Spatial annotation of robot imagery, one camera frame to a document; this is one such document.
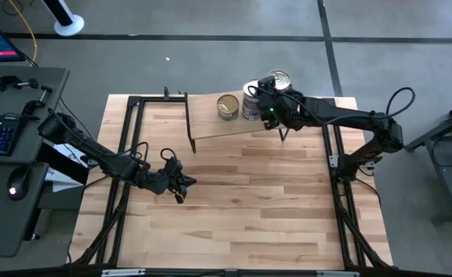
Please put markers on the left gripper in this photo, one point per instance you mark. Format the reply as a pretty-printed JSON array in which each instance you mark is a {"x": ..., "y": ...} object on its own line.
[{"x": 160, "y": 180}]

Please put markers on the black floor tape line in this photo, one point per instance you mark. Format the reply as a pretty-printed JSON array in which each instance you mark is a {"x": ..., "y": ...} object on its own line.
[
  {"x": 324, "y": 23},
  {"x": 172, "y": 37}
]

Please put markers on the black aluminium table frame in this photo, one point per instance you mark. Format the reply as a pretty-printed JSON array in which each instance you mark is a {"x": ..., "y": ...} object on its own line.
[{"x": 133, "y": 101}]

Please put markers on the grey desk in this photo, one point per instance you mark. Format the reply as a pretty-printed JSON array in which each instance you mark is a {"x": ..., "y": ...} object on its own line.
[{"x": 3, "y": 223}]

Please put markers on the white round stand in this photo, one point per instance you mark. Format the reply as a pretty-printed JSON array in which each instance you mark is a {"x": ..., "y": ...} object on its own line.
[{"x": 69, "y": 24}]

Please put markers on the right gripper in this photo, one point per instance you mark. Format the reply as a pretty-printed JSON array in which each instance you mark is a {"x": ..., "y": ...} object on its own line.
[{"x": 283, "y": 107}]

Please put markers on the black computer mouse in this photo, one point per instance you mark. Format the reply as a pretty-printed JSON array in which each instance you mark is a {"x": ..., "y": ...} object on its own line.
[{"x": 17, "y": 184}]

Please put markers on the small silver frame bracket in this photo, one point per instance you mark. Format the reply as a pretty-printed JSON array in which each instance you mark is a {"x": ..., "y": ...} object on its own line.
[{"x": 333, "y": 161}]

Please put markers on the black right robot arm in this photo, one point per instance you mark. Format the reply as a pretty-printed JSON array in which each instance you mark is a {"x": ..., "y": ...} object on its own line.
[{"x": 349, "y": 115}]

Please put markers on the black desk clamp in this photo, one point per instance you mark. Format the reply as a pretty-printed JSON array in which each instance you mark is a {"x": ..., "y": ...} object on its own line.
[
  {"x": 37, "y": 102},
  {"x": 8, "y": 82}
]

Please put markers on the wooden shelf with black legs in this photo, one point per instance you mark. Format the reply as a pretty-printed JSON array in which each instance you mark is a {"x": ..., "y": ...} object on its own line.
[{"x": 210, "y": 119}]

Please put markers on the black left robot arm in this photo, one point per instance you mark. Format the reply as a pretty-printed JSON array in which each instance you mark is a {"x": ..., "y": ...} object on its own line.
[{"x": 91, "y": 148}]

